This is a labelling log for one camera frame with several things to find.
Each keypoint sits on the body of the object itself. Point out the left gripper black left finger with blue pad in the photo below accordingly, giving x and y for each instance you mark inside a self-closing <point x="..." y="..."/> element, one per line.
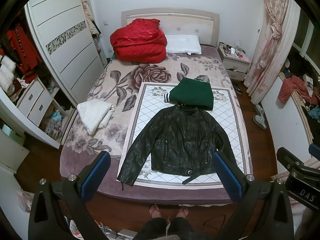
<point x="46" y="219"/>

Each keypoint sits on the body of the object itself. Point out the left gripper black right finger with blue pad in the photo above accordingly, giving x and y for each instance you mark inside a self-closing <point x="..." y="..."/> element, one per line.
<point x="275" y="220"/>

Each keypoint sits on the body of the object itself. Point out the black leather jacket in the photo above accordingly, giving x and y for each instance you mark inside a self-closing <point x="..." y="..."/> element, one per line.
<point x="181" y="141"/>

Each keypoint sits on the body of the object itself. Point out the red hanging clothes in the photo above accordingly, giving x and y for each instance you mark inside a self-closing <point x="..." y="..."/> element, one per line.
<point x="27" y="53"/>

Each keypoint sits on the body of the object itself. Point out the grey slippers on floor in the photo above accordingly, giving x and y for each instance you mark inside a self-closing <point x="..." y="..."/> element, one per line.
<point x="259" y="119"/>

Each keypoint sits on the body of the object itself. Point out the person legs and feet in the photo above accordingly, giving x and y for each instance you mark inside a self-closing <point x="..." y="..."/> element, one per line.
<point x="160" y="228"/>

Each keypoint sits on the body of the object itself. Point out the red garment on ledge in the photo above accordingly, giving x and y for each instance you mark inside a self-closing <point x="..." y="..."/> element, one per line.
<point x="292" y="84"/>

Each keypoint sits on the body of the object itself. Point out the green varsity jacket folded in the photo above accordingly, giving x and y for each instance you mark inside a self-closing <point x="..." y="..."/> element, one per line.
<point x="191" y="92"/>

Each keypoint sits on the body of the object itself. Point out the white folded blanket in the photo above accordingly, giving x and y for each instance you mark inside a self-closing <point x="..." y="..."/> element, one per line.
<point x="95" y="114"/>

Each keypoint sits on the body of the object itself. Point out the white drawer unit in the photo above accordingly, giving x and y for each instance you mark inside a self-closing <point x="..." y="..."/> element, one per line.
<point x="35" y="101"/>

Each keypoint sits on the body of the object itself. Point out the white bedside table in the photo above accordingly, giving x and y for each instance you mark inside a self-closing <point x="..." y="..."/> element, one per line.
<point x="236" y="66"/>

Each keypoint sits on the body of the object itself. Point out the white diamond pattern mat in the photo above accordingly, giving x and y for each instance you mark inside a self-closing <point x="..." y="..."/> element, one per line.
<point x="226" y="112"/>

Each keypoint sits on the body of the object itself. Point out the floral pink bed cover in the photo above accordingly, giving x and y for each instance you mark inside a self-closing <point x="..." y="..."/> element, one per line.
<point x="119" y="84"/>

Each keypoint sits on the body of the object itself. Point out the white pillow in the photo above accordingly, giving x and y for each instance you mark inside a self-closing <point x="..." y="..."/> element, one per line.
<point x="183" y="44"/>

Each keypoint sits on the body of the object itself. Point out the pink floral curtain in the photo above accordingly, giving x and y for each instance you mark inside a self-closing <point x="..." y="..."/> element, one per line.
<point x="266" y="49"/>

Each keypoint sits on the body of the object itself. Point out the beige bed headboard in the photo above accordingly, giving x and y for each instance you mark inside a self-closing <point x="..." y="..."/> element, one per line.
<point x="180" y="21"/>

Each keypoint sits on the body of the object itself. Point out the red quilted duvet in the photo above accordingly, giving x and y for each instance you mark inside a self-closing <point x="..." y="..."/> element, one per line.
<point x="140" y="41"/>

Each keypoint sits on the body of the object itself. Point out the white sliding wardrobe door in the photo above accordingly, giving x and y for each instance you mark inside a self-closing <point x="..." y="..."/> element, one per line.
<point x="64" y="41"/>

